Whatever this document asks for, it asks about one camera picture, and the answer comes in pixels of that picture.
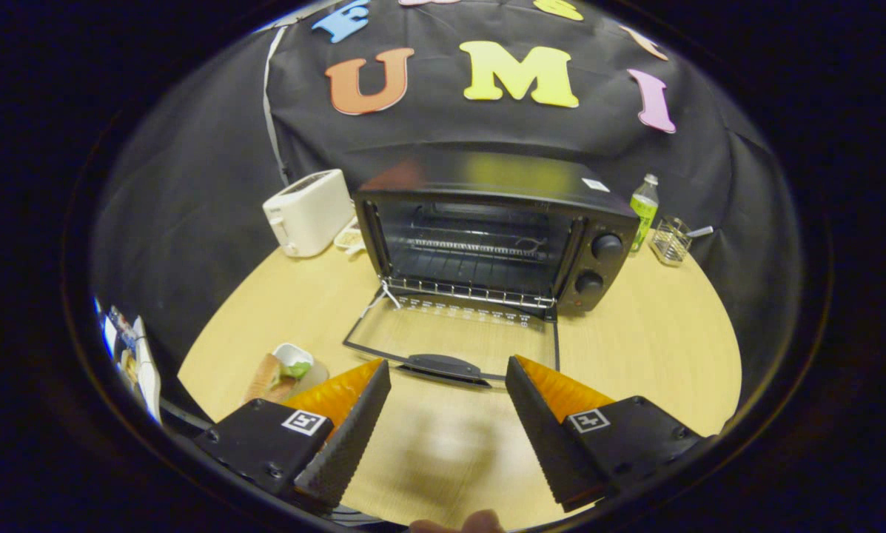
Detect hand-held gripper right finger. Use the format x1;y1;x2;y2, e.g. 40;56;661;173
506;355;710;513

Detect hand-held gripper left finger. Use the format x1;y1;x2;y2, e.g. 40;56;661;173
193;359;392;511

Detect white bread sandwich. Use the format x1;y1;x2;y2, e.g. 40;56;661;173
244;352;314;405

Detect black toaster oven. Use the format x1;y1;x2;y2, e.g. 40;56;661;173
342;151;642;390

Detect white food tray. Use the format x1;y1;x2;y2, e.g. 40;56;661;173
272;342;331;402

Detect white bread toaster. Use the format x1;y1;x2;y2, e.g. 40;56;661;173
262;169;355;259

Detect small white dish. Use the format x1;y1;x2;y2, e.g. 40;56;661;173
333;216;366;257

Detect colourful printed papers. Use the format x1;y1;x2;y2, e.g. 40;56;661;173
93;296;164;427

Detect green drink bottle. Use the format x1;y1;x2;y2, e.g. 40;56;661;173
629;174;661;255

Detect wire mesh basket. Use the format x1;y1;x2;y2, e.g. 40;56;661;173
649;215;714;267

